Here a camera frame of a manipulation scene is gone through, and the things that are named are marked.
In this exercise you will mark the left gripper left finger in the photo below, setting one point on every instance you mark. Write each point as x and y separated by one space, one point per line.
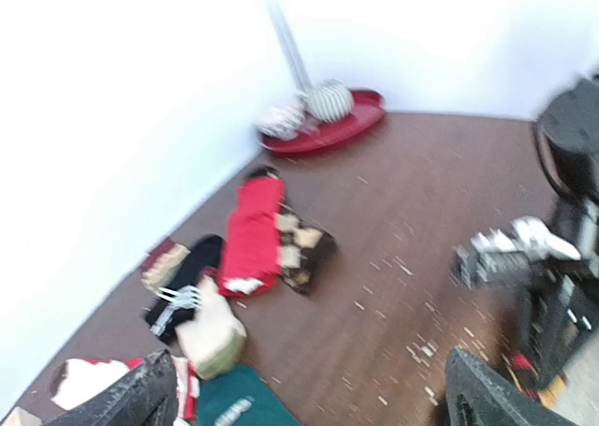
146 395

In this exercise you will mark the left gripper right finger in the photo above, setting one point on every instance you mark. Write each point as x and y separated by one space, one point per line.
477 395

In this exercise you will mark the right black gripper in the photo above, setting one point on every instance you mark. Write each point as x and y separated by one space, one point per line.
557 300

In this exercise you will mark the argyle black red orange sock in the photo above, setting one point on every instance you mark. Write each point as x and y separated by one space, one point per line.
526 379

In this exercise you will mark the dark teal sock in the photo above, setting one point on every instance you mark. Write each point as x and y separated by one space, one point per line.
240 397

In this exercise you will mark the red white brown striped sock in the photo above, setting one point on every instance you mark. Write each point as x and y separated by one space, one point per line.
78 380

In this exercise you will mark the beige sock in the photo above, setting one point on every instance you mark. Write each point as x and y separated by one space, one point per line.
214 338

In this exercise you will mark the black white striped sock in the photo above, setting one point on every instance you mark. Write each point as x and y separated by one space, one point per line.
177 302

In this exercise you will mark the argyle brown sock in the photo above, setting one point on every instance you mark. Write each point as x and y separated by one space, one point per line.
302 251

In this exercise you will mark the red round tray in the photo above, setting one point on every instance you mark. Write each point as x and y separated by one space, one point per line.
369 112

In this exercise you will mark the striped grey cup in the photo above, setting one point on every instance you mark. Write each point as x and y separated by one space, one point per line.
329 101

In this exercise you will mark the white patterned bowl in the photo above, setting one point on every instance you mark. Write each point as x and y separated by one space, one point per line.
283 121

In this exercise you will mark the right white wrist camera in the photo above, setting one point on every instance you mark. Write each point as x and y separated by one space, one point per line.
528 235

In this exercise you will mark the right aluminium corner post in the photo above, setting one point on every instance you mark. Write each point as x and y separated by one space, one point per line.
289 47

